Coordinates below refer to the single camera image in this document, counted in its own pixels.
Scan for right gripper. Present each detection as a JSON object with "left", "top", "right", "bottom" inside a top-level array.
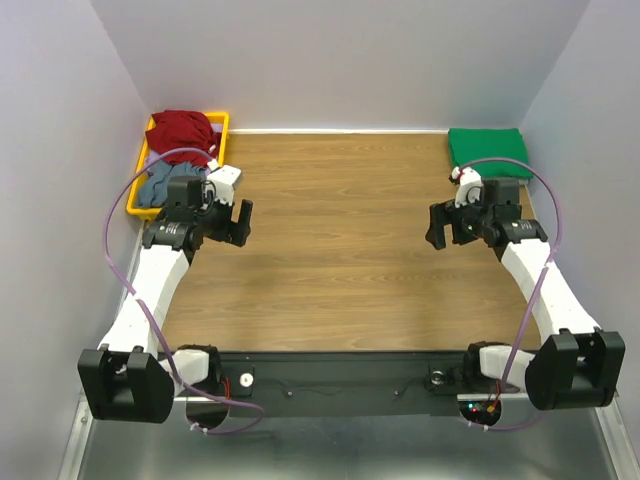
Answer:
[{"left": 424, "top": 189, "right": 493, "bottom": 249}]

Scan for red t shirt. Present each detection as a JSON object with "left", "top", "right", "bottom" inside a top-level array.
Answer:
[{"left": 145, "top": 110, "right": 222, "bottom": 159}]

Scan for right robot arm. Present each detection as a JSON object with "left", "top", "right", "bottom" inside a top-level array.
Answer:
[{"left": 425, "top": 168, "right": 626, "bottom": 411}]

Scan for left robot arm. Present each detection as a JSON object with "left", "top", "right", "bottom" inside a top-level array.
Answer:
[{"left": 78, "top": 166, "right": 253, "bottom": 423}]

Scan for folded green t shirt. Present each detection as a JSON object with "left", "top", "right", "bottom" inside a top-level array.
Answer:
[{"left": 447, "top": 128, "right": 533, "bottom": 182}]

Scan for grey-blue t shirt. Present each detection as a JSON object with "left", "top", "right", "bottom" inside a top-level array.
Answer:
[{"left": 135, "top": 161, "right": 208, "bottom": 209}]

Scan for lavender t shirt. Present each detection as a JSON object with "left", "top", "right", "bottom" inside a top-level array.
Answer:
[{"left": 142, "top": 124, "right": 223, "bottom": 176}]

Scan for yellow plastic bin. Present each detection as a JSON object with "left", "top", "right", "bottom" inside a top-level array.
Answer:
[{"left": 125, "top": 112, "right": 230, "bottom": 221}]

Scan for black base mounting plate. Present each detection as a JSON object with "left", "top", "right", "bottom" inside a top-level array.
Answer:
[{"left": 164, "top": 349, "right": 506, "bottom": 419}]

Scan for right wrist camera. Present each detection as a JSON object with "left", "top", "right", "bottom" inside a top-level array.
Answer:
[{"left": 450, "top": 167, "right": 483, "bottom": 208}]

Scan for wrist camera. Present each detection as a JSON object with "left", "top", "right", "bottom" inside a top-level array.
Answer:
[
  {"left": 204, "top": 162, "right": 243, "bottom": 206},
  {"left": 450, "top": 167, "right": 483, "bottom": 208}
]

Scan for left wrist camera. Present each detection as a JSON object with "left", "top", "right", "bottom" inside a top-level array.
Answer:
[{"left": 204, "top": 162, "right": 243, "bottom": 206}]

